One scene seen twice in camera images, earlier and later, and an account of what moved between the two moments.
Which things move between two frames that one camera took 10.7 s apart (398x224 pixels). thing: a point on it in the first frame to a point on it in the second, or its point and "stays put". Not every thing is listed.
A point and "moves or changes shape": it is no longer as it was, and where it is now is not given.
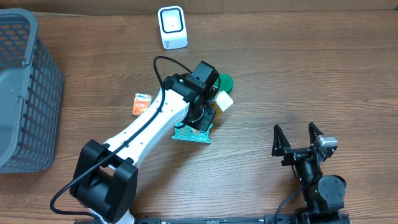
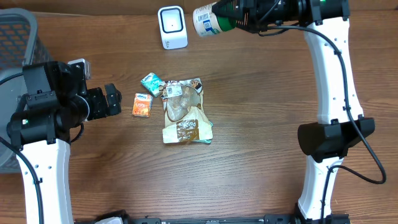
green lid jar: x=224 y=82 to x=206 y=22
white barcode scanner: x=173 y=27 stays put
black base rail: x=225 y=219 stays put
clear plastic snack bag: x=222 y=102 moves or changes shape
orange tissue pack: x=142 y=102 stays put
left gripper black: x=205 y=121 to x=104 y=101
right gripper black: x=281 y=146 to x=253 y=22
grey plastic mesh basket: x=32 y=84 stays put
